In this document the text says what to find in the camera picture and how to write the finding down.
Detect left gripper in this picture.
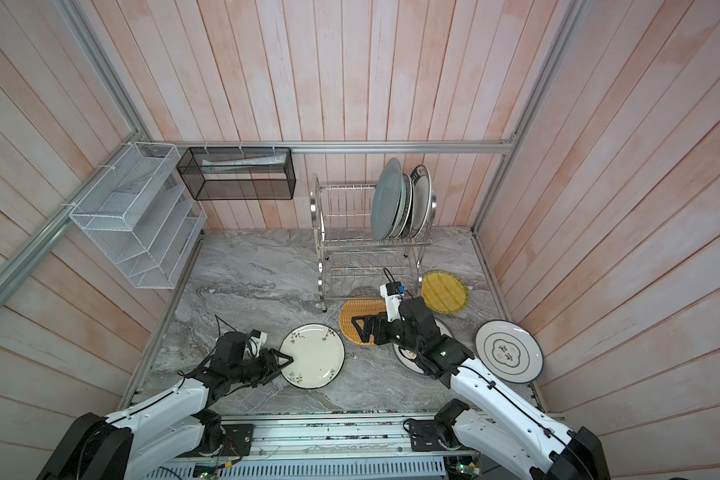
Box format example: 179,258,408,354
229,348,294,388

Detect orange woven pattern plate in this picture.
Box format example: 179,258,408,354
338,298,386,346

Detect white wire mesh shelf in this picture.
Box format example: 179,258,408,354
70,143,207,290

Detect cream floral plate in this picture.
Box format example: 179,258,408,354
280,324,345,390

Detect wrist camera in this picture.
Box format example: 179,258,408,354
380,281,405,322
248,329,267,358

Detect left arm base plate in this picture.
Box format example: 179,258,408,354
220,424,254,458

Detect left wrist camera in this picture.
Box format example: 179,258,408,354
248,329,267,358

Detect large orange sunburst plate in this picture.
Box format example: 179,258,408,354
393,318,453,375

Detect yellow woven pattern plate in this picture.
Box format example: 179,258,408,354
421,270,470,315

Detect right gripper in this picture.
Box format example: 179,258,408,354
353,309,423,356

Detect stainless steel dish rack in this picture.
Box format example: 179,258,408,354
309,175,435,309

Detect black wire mesh basket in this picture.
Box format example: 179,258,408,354
177,146,297,201

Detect small orange sunburst plate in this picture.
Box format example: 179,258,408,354
397,174,413,238

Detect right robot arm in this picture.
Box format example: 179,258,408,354
351,298,611,479

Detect white plate green lettered rim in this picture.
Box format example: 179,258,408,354
409,164,433,238

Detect light green flower plate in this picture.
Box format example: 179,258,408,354
388,175,405,239

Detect white plate black cloud motif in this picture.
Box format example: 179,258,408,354
475,320,544,384

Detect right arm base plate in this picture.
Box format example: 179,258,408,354
403,418,460,452

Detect large teal plate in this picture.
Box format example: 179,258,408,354
371,158,403,241

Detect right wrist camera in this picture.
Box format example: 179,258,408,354
380,281,405,322

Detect aluminium frame rail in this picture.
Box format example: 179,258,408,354
165,140,514,154

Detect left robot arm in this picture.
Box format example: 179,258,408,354
38,330,293,479

